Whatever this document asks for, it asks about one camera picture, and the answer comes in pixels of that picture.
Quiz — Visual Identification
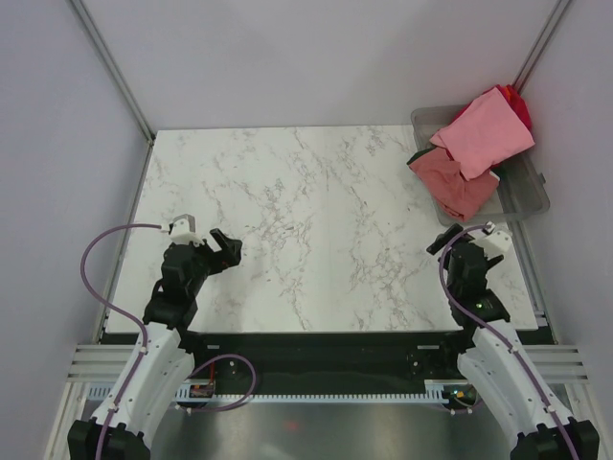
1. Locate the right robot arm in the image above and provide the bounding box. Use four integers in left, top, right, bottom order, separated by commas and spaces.
426, 223, 600, 459

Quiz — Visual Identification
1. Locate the white slotted cable duct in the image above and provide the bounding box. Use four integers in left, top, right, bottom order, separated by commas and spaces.
88, 380, 473, 403

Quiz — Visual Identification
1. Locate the right aluminium frame post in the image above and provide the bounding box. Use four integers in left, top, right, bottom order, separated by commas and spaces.
512, 0, 575, 95

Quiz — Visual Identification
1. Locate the bright red t shirt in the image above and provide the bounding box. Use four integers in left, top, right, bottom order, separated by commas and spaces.
450, 84, 533, 132

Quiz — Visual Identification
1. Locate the salmon red t shirt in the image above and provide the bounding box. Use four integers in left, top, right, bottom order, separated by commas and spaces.
409, 147, 499, 222

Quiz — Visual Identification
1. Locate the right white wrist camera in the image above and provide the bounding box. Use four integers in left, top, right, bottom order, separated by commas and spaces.
476, 221, 512, 259

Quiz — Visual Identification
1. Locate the grey translucent plastic bin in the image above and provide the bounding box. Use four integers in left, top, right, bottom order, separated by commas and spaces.
411, 104, 550, 225

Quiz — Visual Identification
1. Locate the light pink t shirt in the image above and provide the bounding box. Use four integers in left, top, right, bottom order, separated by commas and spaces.
430, 87, 534, 180

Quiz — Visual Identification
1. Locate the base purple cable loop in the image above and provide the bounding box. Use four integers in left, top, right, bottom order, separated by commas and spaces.
174, 353, 259, 416

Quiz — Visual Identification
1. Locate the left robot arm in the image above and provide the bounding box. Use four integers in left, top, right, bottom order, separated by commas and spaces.
67, 217, 242, 459

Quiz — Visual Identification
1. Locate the dark green t shirt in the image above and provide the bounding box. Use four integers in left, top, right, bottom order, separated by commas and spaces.
406, 148, 434, 167

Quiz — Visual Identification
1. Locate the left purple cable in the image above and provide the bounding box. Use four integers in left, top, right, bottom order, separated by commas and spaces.
79, 222, 164, 460

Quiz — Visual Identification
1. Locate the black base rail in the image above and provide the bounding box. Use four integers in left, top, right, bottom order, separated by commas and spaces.
182, 332, 463, 395

